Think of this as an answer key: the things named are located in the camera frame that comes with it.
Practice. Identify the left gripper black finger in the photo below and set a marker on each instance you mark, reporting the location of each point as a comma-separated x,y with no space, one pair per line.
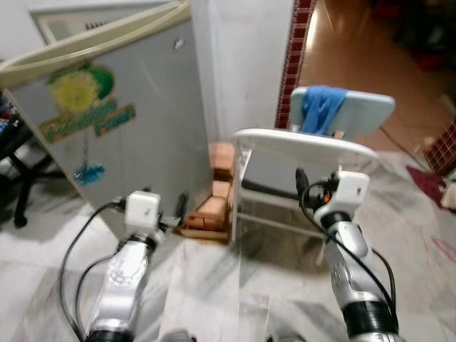
182,205
140,189

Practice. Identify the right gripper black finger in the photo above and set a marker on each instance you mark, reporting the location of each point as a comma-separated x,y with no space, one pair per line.
301,185

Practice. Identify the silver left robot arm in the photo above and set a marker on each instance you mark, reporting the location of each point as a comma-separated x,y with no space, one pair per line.
125,285

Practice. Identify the grey fridge door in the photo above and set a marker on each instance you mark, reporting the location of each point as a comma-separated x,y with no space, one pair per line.
157,128

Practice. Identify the orange brick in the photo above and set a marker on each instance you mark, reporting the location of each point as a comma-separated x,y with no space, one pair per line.
210,214
222,160

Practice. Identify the white plastic chair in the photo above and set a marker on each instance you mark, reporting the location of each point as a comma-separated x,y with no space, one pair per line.
299,146

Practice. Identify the small blue sticker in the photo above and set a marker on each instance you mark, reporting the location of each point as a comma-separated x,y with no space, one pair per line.
89,174

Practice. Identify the blue cloth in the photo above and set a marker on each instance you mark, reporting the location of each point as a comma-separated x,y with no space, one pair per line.
322,108

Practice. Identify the dark red floor mat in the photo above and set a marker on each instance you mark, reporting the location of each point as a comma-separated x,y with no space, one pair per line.
426,185

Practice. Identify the yellow green lemon sticker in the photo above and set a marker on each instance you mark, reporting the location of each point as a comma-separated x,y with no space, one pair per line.
78,96

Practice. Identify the black chair base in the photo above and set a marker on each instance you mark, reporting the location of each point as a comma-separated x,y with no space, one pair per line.
25,178

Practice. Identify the cream coloured box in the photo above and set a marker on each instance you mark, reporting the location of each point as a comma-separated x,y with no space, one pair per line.
449,196

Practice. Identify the right robot leg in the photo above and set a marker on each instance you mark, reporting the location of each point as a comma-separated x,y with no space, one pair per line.
291,336

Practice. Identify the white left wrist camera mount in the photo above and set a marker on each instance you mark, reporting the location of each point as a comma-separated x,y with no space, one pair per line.
142,209

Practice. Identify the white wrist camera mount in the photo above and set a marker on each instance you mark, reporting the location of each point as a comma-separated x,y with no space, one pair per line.
142,209
350,189

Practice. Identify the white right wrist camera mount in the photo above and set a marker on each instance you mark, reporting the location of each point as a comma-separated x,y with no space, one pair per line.
350,189

